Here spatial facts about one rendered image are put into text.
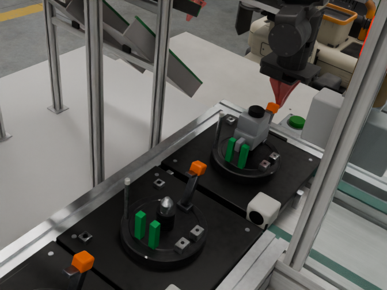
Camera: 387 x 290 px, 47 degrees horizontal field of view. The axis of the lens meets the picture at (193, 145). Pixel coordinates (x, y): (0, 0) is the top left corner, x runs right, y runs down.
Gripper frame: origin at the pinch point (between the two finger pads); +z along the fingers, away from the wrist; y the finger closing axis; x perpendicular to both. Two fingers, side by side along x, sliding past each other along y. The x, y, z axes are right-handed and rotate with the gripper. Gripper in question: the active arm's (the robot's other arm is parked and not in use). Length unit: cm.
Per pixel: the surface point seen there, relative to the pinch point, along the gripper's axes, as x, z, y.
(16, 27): 118, 103, -262
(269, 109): -3.5, 0.0, -0.6
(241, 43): 233, 103, -128
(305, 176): -5.7, 9.4, 11.0
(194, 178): -29.0, 1.6, -0.4
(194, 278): -39.1, 9.7, 8.0
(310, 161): -0.7, 9.4, 9.7
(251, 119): -12.4, -2.1, -0.2
